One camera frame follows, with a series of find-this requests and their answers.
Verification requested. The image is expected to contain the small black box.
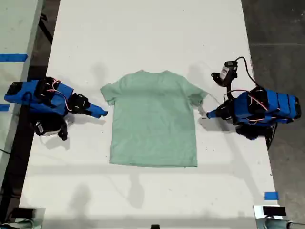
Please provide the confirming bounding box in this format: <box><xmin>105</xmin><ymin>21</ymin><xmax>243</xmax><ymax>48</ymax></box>
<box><xmin>11</xmin><ymin>208</ymin><xmax>35</xmax><ymax>218</ymax></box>
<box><xmin>263</xmin><ymin>206</ymin><xmax>286</xmax><ymax>216</ymax></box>

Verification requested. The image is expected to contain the pale green T-shirt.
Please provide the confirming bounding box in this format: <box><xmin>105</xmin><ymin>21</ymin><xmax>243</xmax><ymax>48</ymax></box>
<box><xmin>100</xmin><ymin>69</ymin><xmax>207</xmax><ymax>168</ymax></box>

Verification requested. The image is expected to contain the black camera stalk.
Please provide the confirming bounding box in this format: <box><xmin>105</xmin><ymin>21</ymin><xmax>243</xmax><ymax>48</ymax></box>
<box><xmin>211</xmin><ymin>72</ymin><xmax>234</xmax><ymax>96</ymax></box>
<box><xmin>57</xmin><ymin>118</ymin><xmax>70</xmax><ymax>141</ymax></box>

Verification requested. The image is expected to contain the pale side table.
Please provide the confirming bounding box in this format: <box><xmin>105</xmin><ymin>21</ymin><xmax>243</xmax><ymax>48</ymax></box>
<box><xmin>0</xmin><ymin>0</ymin><xmax>45</xmax><ymax>183</ymax></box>

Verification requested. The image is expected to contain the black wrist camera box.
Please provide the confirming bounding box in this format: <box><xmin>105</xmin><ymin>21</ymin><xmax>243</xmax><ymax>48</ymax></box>
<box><xmin>35</xmin><ymin>121</ymin><xmax>60</xmax><ymax>137</ymax></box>
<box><xmin>219</xmin><ymin>61</ymin><xmax>238</xmax><ymax>86</ymax></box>

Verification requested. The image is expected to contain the black camera cable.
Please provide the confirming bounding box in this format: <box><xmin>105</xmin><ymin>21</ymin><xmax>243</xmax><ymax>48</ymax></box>
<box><xmin>234</xmin><ymin>56</ymin><xmax>261</xmax><ymax>88</ymax></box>

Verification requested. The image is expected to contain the long blue tape strip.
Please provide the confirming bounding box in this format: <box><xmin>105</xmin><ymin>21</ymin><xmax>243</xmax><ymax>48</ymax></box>
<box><xmin>0</xmin><ymin>53</ymin><xmax>29</xmax><ymax>62</ymax></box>

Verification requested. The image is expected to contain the black stand leg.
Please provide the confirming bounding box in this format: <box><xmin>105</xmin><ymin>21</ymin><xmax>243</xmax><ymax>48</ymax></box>
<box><xmin>39</xmin><ymin>13</ymin><xmax>54</xmax><ymax>45</ymax></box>

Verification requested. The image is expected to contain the pale grey tube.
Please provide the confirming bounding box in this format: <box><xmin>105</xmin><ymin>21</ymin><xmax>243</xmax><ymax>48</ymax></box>
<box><xmin>258</xmin><ymin>218</ymin><xmax>305</xmax><ymax>229</ymax></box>
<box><xmin>0</xmin><ymin>220</ymin><xmax>34</xmax><ymax>229</ymax></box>

